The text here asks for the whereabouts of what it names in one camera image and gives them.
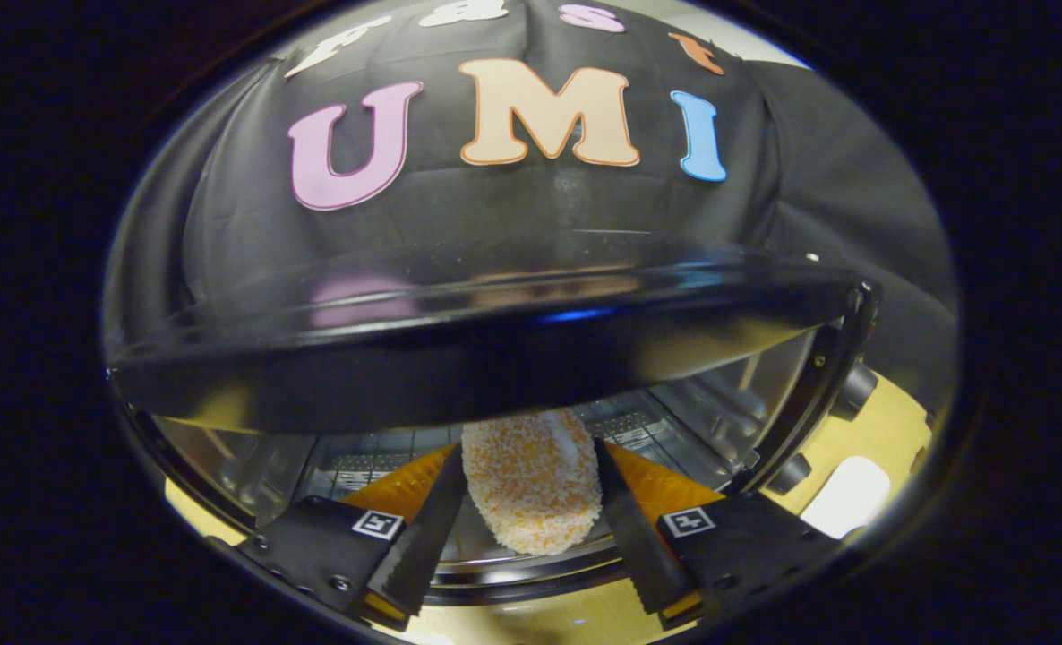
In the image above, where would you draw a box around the black toaster oven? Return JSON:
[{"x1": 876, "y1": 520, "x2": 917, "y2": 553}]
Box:
[{"x1": 106, "y1": 231, "x2": 882, "y2": 606}]

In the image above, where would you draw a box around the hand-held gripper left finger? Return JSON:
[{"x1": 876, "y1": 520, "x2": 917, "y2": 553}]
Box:
[{"x1": 236, "y1": 444, "x2": 468, "y2": 632}]

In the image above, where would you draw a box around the black backdrop cloth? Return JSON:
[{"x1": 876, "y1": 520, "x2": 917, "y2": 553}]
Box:
[{"x1": 104, "y1": 0, "x2": 959, "y2": 409}]

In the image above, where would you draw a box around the white plate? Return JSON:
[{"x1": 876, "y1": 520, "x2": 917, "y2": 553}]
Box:
[{"x1": 800, "y1": 456, "x2": 892, "y2": 540}]

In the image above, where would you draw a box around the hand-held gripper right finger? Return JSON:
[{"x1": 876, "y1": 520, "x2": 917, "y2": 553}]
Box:
[{"x1": 595, "y1": 438, "x2": 842, "y2": 631}]

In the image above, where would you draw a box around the sugar-coated bread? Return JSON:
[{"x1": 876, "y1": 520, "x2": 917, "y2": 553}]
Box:
[{"x1": 461, "y1": 409, "x2": 604, "y2": 556}]

